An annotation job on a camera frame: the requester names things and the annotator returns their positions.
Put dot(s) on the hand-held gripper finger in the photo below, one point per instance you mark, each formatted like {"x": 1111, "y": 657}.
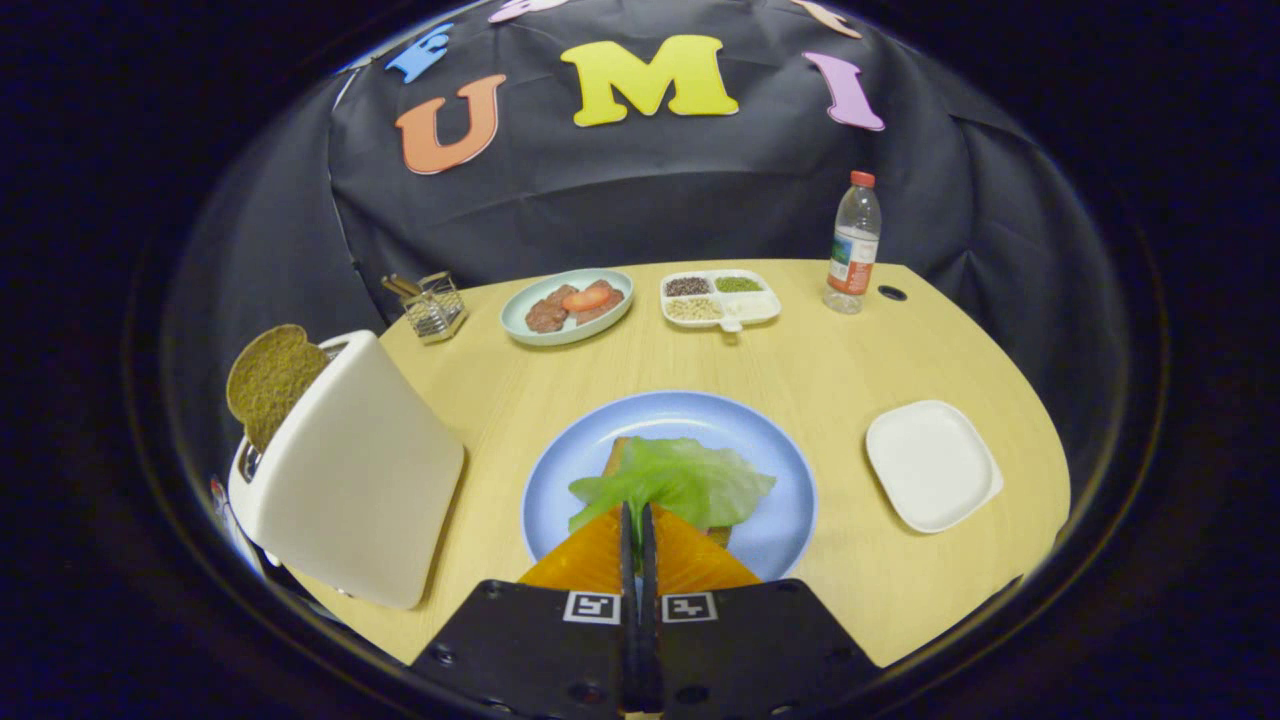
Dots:
{"x": 629, "y": 560}
{"x": 648, "y": 560}

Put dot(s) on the green lettuce leaf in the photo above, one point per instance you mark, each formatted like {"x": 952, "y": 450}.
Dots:
{"x": 690, "y": 480}

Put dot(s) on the blue plate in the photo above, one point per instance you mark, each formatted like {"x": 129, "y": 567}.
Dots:
{"x": 760, "y": 470}

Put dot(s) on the black table grommet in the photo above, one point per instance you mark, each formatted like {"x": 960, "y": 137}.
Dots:
{"x": 892, "y": 293}

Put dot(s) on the brown meat slice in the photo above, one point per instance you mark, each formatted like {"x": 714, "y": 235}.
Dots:
{"x": 603, "y": 312}
{"x": 545, "y": 317}

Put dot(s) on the black backdrop cloth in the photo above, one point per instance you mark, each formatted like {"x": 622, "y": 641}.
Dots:
{"x": 650, "y": 200}

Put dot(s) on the white toaster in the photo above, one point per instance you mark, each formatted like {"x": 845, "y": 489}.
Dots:
{"x": 350, "y": 480}

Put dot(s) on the brown toast slice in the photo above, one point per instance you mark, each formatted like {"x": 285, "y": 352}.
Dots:
{"x": 614, "y": 462}
{"x": 265, "y": 375}

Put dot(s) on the white divided seasoning tray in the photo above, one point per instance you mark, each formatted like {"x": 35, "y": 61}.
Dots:
{"x": 755, "y": 305}

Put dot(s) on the red tomato slice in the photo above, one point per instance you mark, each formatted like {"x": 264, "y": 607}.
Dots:
{"x": 587, "y": 298}

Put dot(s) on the clear plastic water bottle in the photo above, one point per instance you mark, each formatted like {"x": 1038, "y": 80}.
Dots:
{"x": 852, "y": 250}

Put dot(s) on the pale green plate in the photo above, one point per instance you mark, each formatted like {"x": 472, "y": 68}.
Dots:
{"x": 514, "y": 318}

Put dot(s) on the white square plate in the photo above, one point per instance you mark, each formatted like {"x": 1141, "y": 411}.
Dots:
{"x": 930, "y": 465}

